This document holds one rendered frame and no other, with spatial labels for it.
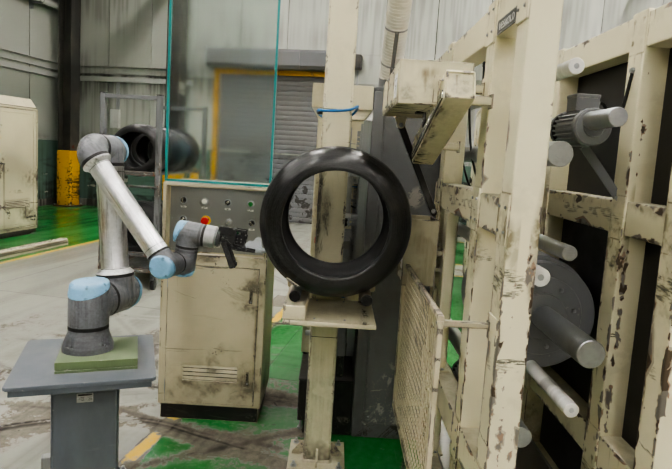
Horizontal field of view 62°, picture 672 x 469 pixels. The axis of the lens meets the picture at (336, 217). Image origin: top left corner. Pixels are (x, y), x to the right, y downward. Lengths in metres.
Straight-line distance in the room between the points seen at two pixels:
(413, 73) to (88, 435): 1.80
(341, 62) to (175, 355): 1.73
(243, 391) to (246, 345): 0.25
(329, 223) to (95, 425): 1.24
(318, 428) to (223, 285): 0.86
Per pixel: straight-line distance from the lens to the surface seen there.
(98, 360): 2.31
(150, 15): 13.21
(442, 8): 11.67
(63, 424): 2.46
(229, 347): 3.06
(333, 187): 2.49
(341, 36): 2.53
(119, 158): 2.47
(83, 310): 2.34
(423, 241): 2.47
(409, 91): 1.89
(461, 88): 1.82
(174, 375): 3.18
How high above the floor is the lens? 1.45
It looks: 6 degrees down
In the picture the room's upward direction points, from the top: 4 degrees clockwise
